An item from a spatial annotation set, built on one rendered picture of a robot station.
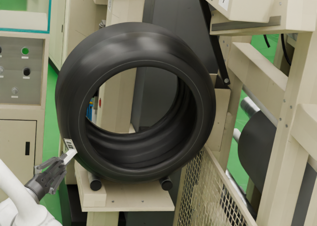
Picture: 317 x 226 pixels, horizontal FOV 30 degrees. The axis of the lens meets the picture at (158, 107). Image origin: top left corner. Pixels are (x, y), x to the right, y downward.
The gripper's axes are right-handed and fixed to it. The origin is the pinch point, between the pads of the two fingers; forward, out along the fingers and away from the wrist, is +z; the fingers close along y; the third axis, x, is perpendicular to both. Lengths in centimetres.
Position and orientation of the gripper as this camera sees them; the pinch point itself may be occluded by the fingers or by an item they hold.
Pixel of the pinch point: (67, 156)
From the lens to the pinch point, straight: 216.4
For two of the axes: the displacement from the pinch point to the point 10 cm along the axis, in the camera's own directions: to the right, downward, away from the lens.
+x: 7.6, 0.1, -6.5
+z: 5.3, -5.8, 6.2
